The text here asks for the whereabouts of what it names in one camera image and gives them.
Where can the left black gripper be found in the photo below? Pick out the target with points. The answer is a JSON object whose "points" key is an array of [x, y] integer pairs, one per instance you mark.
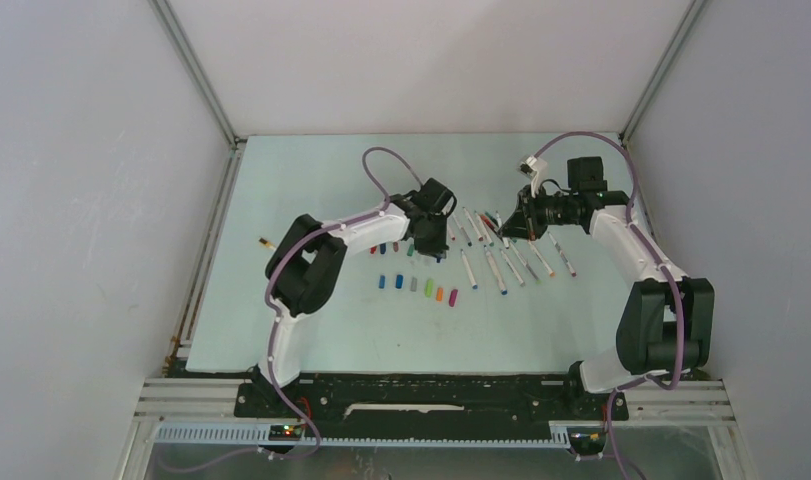
{"points": [[438, 247]]}

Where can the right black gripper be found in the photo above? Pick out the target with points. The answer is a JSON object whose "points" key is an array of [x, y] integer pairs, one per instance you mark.
{"points": [[525, 222]]}

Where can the blue clip cap marker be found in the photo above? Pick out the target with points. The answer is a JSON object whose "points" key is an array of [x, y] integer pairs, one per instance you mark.
{"points": [[506, 242]]}

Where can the green ink clear pen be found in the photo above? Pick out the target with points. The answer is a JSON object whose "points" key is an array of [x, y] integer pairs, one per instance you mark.
{"points": [[493, 220]]}

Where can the red ink clear pen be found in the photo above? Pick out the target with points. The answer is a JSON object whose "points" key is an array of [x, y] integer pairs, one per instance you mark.
{"points": [[491, 227]]}

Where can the teal cap marker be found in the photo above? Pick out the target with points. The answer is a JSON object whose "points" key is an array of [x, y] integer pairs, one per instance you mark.
{"points": [[484, 229]]}

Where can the green cap marker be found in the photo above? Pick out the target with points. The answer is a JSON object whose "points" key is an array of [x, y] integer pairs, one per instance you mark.
{"points": [[525, 263]]}

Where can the brown cap marker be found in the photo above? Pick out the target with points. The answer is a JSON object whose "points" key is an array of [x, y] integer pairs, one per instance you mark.
{"points": [[473, 224]]}

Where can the dark blue cap marker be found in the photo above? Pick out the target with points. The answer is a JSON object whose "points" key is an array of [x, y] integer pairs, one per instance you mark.
{"points": [[463, 231]]}

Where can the orange cap marker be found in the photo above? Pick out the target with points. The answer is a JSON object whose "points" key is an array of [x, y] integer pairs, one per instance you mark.
{"points": [[550, 271]]}

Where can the purple cap marker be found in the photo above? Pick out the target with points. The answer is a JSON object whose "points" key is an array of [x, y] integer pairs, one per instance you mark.
{"points": [[562, 254]]}

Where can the light blue marker body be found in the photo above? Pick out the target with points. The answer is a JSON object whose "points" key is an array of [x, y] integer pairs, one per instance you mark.
{"points": [[468, 270]]}

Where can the yellow black marker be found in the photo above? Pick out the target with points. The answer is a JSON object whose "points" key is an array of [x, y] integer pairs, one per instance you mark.
{"points": [[266, 243]]}

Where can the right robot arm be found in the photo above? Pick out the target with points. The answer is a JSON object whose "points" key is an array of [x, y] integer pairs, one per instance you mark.
{"points": [[666, 324]]}

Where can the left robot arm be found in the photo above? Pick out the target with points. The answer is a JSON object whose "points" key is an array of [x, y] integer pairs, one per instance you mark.
{"points": [[303, 272]]}

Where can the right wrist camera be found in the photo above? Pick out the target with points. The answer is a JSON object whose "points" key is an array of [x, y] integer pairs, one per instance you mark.
{"points": [[535, 170]]}

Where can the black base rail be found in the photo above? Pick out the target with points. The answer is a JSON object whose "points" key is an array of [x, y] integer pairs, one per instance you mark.
{"points": [[429, 407]]}

